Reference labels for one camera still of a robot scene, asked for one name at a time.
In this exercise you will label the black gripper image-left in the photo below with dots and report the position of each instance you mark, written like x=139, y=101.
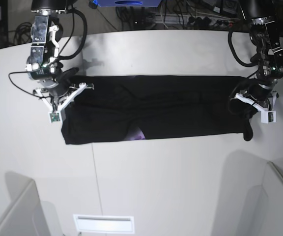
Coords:
x=57, y=84

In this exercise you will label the white partition panel right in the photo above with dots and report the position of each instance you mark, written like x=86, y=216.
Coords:
x=263, y=209

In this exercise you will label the blue box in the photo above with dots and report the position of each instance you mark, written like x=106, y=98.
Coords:
x=133, y=3

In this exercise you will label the white partition panel left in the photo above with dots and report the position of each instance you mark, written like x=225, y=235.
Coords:
x=24, y=216

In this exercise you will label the black T-shirt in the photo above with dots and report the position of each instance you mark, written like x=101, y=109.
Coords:
x=121, y=108

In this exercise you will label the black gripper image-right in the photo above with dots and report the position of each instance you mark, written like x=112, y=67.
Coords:
x=258, y=93

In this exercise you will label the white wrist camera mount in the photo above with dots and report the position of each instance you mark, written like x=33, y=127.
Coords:
x=266, y=108
x=57, y=104

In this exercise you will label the white partition panel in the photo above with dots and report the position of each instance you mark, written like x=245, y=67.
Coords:
x=263, y=209
x=24, y=216

